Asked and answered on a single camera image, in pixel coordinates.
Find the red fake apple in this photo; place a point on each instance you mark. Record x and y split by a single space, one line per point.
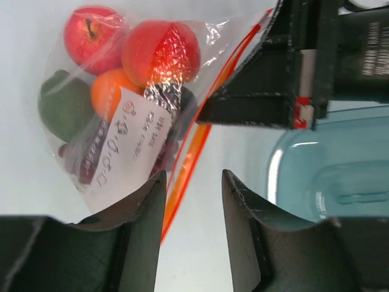
93 36

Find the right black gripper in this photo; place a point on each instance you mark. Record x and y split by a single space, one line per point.
285 82

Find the red orange fake peach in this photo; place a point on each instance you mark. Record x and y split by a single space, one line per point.
158 51

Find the orange fake orange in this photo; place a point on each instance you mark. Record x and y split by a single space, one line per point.
106 92

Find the purple fake grape bunch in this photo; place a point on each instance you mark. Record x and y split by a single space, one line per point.
80 156

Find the dark purple fake plum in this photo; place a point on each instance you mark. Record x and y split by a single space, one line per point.
188 110

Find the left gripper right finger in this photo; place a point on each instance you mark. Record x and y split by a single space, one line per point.
273 250

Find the teal plastic bin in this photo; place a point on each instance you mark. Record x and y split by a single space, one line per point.
338 169

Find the clear zip top bag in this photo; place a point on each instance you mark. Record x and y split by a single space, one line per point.
141 123

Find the green fake avocado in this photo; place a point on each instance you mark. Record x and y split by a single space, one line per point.
64 105

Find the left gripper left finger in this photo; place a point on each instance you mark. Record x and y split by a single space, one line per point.
116 249

